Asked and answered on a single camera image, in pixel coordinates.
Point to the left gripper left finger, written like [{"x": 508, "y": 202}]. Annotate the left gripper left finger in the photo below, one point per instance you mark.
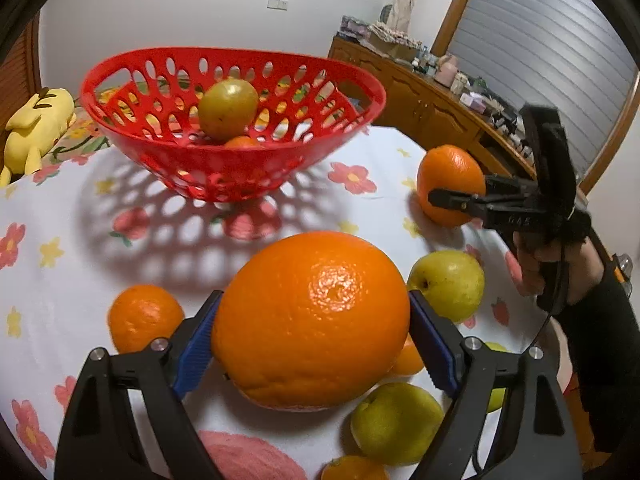
[{"x": 99, "y": 437}]

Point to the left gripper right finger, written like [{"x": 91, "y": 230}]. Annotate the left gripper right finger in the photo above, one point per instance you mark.
[{"x": 534, "y": 439}]

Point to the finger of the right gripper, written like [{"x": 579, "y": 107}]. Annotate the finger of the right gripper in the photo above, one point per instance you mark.
[{"x": 509, "y": 204}]

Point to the large orange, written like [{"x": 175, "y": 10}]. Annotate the large orange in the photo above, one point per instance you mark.
[
  {"x": 452, "y": 169},
  {"x": 311, "y": 322}
]

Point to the large orange front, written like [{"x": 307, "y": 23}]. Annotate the large orange front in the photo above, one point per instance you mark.
[{"x": 311, "y": 322}]

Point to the black sleeved right forearm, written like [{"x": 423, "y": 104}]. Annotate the black sleeved right forearm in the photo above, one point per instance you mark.
[{"x": 603, "y": 341}]

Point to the person's right hand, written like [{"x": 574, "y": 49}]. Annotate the person's right hand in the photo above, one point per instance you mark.
[{"x": 538, "y": 263}]

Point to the yellow guava near gripper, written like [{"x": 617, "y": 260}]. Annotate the yellow guava near gripper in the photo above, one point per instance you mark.
[{"x": 451, "y": 282}]

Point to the wooden sideboard cabinet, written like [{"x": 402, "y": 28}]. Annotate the wooden sideboard cabinet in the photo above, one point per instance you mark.
[{"x": 430, "y": 115}]

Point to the medium orange mandarin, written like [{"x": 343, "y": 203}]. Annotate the medium orange mandarin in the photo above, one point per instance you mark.
[{"x": 140, "y": 314}]

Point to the window roller blind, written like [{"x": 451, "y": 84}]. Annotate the window roller blind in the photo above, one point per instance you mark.
[{"x": 560, "y": 53}]

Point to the green guava fruit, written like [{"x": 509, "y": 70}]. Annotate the green guava fruit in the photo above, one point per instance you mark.
[{"x": 396, "y": 423}]

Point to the pink bottle on cabinet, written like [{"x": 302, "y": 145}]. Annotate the pink bottle on cabinet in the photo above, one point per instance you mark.
[{"x": 447, "y": 69}]

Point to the small kumquat middle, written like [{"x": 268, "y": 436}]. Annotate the small kumquat middle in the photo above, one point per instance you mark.
[{"x": 409, "y": 361}]

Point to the small kumquat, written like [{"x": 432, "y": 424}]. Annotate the small kumquat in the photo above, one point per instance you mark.
[
  {"x": 242, "y": 142},
  {"x": 409, "y": 361}
]

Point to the small orange bottom edge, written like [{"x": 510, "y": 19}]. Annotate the small orange bottom edge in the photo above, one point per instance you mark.
[{"x": 354, "y": 467}]

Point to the small kumquat left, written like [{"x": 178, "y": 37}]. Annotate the small kumquat left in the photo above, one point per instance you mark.
[{"x": 242, "y": 142}]

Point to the green tomato left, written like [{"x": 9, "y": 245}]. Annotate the green tomato left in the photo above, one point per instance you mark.
[{"x": 226, "y": 109}]

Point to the red plastic perforated basket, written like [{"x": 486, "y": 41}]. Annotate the red plastic perforated basket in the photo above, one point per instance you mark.
[{"x": 146, "y": 102}]

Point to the yellow plush toy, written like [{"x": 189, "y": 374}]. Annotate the yellow plush toy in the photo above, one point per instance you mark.
[{"x": 34, "y": 129}]

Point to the brown louvered wardrobe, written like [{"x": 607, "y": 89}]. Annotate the brown louvered wardrobe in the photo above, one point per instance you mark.
[{"x": 20, "y": 74}]

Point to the white wall switch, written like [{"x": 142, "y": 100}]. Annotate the white wall switch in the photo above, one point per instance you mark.
[{"x": 280, "y": 5}]

